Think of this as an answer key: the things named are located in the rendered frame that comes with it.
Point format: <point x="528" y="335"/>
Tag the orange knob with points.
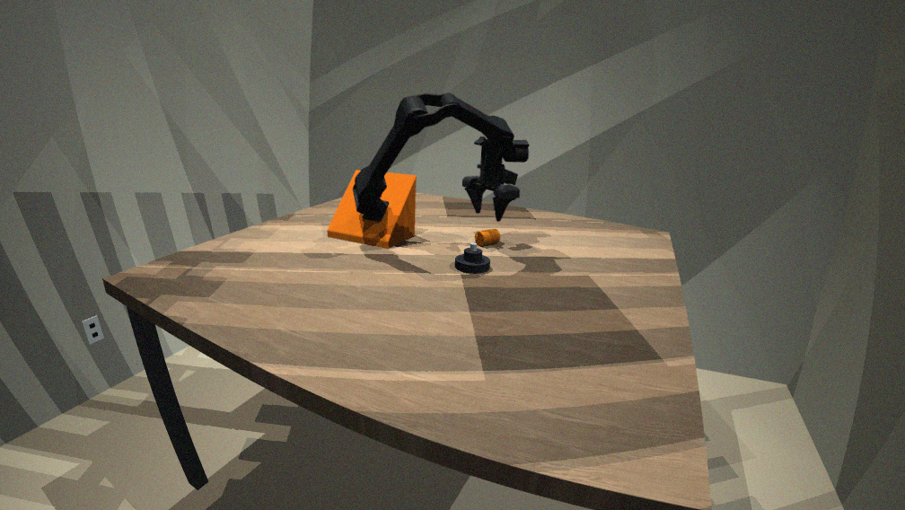
<point x="487" y="237"/>

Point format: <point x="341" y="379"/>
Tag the dark grey round pedestal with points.
<point x="472" y="261"/>

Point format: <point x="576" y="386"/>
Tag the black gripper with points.
<point x="490" y="176"/>

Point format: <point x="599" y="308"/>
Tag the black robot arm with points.
<point x="411" y="117"/>

